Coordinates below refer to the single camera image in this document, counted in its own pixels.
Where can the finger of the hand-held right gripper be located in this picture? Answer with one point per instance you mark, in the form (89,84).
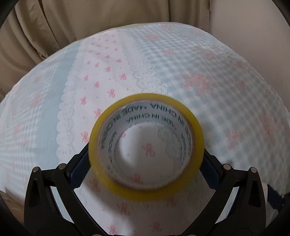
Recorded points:
(275,196)

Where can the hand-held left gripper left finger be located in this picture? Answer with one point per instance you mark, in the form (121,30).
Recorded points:
(79,168)

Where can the yellow tape roll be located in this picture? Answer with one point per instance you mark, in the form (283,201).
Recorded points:
(95,145)

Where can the checked blue bed sheet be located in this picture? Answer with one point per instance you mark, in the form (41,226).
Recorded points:
(181,79)

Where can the beige curtain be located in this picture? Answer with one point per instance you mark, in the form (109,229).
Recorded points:
(56,27)

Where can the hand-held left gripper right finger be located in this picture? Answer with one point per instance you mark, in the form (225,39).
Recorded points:
(210,174)

